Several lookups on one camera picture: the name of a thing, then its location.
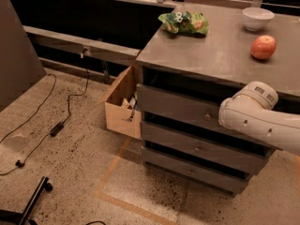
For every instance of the grey top drawer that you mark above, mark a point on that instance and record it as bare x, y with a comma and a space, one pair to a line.
190, 115

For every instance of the grey drawer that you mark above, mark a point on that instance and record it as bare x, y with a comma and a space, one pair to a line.
195, 172
190, 115
207, 148

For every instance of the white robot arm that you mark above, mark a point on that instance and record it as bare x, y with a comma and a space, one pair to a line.
250, 112

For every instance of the grey drawer cabinet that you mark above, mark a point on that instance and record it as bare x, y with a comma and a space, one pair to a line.
219, 65

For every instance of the grey middle drawer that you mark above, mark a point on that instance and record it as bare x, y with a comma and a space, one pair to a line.
207, 148

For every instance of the grey bottom drawer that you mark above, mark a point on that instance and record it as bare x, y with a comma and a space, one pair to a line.
195, 172

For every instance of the cardboard box with trash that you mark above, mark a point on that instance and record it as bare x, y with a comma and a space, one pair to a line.
120, 102

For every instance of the green chip bag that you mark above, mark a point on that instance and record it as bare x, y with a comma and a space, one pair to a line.
188, 22

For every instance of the red apple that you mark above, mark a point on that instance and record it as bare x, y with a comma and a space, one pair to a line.
263, 47

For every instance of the white bowl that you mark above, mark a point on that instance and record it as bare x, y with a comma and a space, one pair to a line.
256, 18

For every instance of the black chair base leg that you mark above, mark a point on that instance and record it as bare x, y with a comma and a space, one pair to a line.
16, 218

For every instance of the grey metal shelf rail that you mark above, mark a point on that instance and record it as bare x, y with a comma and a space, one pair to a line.
87, 47

